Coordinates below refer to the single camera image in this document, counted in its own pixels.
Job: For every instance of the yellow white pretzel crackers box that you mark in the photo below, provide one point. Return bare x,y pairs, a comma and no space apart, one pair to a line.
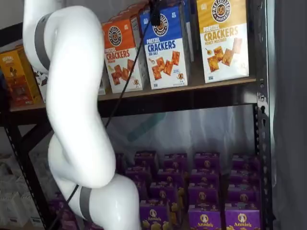
223,48

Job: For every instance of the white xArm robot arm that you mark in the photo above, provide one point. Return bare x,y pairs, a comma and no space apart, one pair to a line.
72,95

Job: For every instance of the orange brown snack box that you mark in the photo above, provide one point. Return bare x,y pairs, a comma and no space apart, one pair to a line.
18,76

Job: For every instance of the translucent plastic sheet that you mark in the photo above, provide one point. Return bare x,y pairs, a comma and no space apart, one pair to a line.
192,131

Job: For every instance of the white carton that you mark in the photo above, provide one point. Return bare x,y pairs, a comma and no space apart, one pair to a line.
12,184
10,210
30,208

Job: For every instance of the orange white pretzel crackers box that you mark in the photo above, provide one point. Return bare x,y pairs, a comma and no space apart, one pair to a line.
120,60
124,13

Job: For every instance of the blue white pretzel crackers box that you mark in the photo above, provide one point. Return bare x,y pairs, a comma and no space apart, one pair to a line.
188,28
165,55

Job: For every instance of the wooden shelf board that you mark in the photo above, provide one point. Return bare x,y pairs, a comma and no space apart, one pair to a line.
192,86

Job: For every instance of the purple Annie's snack box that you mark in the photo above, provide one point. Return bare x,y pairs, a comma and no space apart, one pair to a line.
63,213
203,196
204,177
145,158
170,177
140,173
153,215
163,192
175,161
120,163
243,197
206,161
142,190
242,220
205,220
244,178
245,163

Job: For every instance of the black metal shelving rack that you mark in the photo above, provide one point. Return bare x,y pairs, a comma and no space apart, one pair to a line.
262,143

